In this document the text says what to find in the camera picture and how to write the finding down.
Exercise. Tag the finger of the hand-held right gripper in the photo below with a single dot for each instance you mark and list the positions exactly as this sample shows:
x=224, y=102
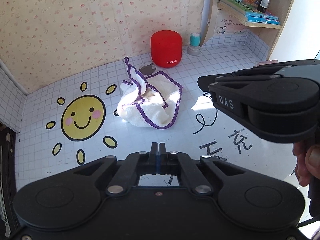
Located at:
x=206, y=82
x=295, y=65

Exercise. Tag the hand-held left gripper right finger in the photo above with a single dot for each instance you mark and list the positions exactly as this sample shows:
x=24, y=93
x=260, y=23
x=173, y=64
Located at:
x=162, y=155

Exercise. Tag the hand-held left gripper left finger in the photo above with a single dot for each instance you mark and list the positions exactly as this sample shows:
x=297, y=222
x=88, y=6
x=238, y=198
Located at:
x=153, y=155

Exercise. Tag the white towel with purple trim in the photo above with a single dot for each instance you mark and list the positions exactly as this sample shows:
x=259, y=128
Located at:
x=150, y=115

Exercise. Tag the person's right hand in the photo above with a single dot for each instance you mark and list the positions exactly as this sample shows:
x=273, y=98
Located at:
x=303, y=162

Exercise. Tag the pink snack bag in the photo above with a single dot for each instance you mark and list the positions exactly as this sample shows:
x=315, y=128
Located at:
x=266, y=62

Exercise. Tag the wooden shelf unit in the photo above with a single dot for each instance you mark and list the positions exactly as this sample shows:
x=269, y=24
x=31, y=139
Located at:
x=272, y=42

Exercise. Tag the teal and grey stamp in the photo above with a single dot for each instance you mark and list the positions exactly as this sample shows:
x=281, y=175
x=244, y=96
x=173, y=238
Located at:
x=194, y=40

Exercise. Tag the blue book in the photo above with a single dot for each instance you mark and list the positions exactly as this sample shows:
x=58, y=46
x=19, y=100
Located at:
x=260, y=15
x=265, y=22

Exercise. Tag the red cylindrical speaker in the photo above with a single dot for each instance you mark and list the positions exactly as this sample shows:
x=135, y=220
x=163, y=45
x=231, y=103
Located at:
x=166, y=47

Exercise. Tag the white trim strip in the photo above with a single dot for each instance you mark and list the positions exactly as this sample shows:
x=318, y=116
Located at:
x=207, y=10
x=12, y=78

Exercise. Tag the cartoon wall sticker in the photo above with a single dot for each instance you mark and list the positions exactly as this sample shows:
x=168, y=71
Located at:
x=228, y=22

